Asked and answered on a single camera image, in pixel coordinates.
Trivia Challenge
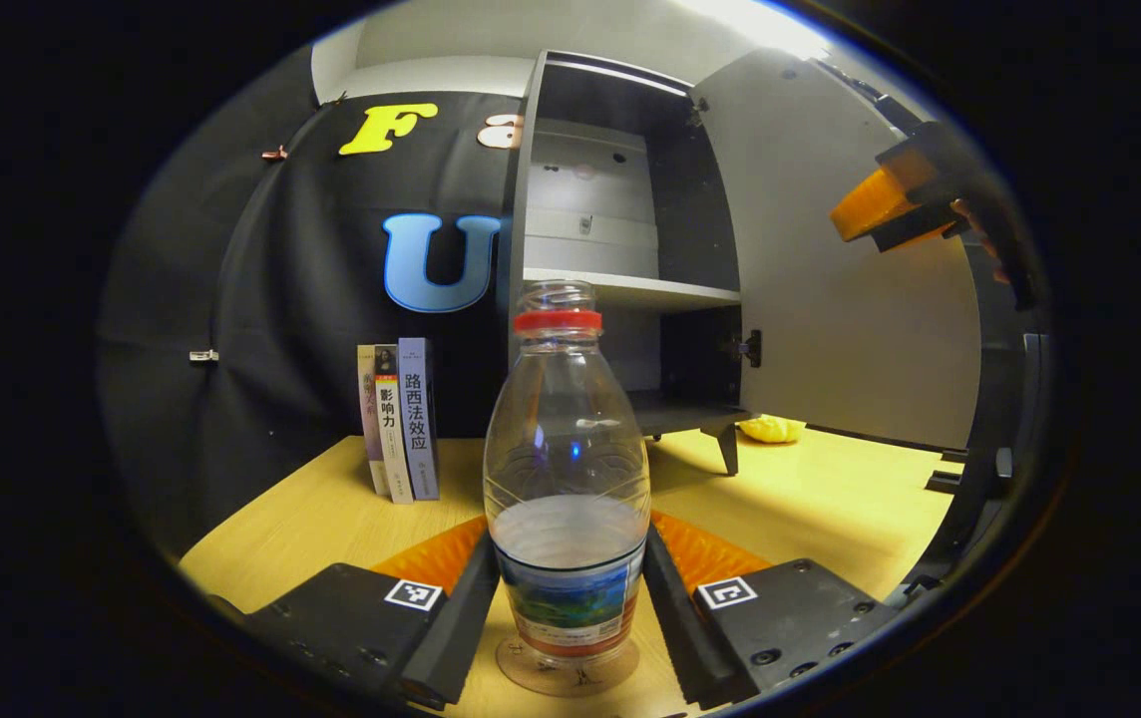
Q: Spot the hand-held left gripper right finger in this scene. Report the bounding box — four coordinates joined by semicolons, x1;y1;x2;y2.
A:
642;511;903;711

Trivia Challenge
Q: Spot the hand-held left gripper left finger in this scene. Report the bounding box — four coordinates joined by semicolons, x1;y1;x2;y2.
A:
206;514;502;711

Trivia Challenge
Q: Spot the beige cabinet door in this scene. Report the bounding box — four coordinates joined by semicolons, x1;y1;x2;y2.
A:
690;48;985;455

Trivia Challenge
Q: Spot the clear plastic bottle red cap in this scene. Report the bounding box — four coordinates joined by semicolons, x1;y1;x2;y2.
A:
483;279;653;661

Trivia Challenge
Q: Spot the white cabinet shelf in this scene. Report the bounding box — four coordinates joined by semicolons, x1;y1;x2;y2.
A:
523;267;741;312

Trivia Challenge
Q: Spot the white and yellow spine book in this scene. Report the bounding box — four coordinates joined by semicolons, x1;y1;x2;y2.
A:
374;344;414;505

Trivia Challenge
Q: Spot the long ceiling light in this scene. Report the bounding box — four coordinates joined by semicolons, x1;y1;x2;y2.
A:
670;0;836;59

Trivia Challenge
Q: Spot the lavender spine book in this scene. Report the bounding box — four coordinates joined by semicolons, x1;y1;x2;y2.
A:
398;337;440;502

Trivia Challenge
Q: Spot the yellow crumpled object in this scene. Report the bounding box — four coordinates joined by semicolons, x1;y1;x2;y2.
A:
738;414;807;445

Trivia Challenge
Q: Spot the beige spine book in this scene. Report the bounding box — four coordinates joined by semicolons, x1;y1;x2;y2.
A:
358;344;390;497

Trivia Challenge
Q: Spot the black backdrop cloth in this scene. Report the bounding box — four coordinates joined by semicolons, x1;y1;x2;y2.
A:
102;60;532;559

